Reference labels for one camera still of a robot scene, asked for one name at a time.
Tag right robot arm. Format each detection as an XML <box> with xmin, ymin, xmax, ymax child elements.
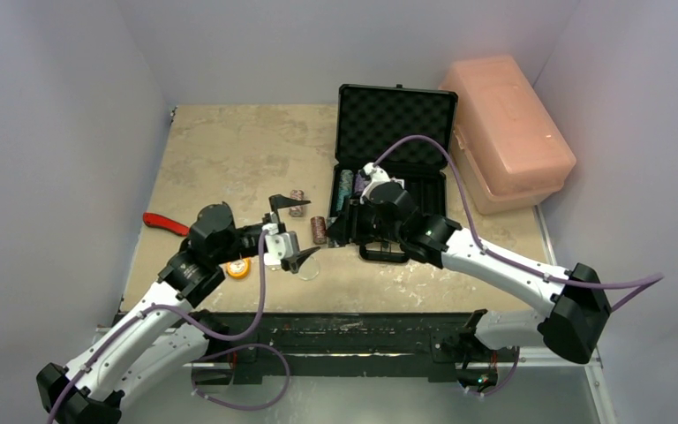
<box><xmin>328</xmin><ymin>182</ymin><xmax>612</xmax><ymax>364</ymax></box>

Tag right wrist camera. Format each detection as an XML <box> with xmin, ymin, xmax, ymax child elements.
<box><xmin>359</xmin><ymin>163</ymin><xmax>393</xmax><ymax>203</ymax></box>

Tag orange black chip stack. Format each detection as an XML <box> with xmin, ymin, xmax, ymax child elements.
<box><xmin>310</xmin><ymin>216</ymin><xmax>328</xmax><ymax>245</ymax></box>

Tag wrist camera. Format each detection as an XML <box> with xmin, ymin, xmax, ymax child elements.
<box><xmin>359</xmin><ymin>163</ymin><xmax>393</xmax><ymax>203</ymax></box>
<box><xmin>266</xmin><ymin>231</ymin><xmax>300</xmax><ymax>262</ymax></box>

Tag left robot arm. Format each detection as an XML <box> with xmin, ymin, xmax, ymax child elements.
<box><xmin>37</xmin><ymin>194</ymin><xmax>316</xmax><ymax>423</ymax></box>

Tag clear acrylic disc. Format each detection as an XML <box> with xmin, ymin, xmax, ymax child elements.
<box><xmin>297</xmin><ymin>256</ymin><xmax>320</xmax><ymax>281</ymax></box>

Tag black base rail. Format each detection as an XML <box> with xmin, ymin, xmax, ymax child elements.
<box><xmin>192</xmin><ymin>310</ymin><xmax>518</xmax><ymax>390</ymax></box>

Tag yellow blue chips in case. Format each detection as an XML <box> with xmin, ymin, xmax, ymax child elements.
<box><xmin>335</xmin><ymin>170</ymin><xmax>354</xmax><ymax>213</ymax></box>

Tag purple black chip stack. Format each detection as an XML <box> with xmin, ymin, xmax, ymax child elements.
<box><xmin>353</xmin><ymin>172</ymin><xmax>366</xmax><ymax>193</ymax></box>

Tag orange tape measure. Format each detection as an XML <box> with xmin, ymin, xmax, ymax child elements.
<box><xmin>226</xmin><ymin>258</ymin><xmax>252</xmax><ymax>280</ymax></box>

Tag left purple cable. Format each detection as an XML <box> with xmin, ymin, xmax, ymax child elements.
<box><xmin>46</xmin><ymin>228</ymin><xmax>270</xmax><ymax>424</ymax></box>

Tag pink plastic storage box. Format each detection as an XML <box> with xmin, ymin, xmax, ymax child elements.
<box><xmin>439</xmin><ymin>56</ymin><xmax>576</xmax><ymax>215</ymax></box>

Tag black poker set case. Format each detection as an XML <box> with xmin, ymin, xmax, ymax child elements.
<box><xmin>326</xmin><ymin>83</ymin><xmax>459</xmax><ymax>263</ymax></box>

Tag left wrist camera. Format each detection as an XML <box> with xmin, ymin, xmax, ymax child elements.
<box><xmin>266</xmin><ymin>231</ymin><xmax>300</xmax><ymax>262</ymax></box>

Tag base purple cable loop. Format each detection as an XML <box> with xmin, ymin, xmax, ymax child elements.
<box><xmin>191</xmin><ymin>343</ymin><xmax>291</xmax><ymax>411</ymax></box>

